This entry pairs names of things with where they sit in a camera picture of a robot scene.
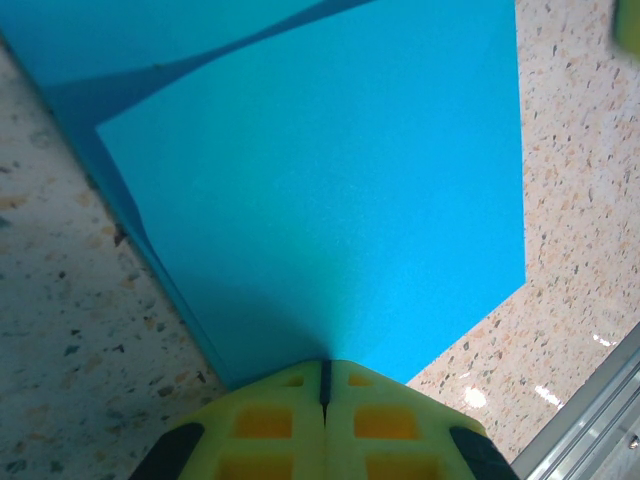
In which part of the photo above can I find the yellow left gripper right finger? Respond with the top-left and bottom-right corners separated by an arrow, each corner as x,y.
324,358 -> 521,480

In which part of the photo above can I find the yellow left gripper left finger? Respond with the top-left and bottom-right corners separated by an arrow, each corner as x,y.
129,359 -> 326,480

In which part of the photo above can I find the teal cloth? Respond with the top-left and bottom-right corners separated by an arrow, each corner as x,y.
0,0 -> 526,391

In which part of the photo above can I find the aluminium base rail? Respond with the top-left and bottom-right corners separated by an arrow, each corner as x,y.
509,329 -> 640,480

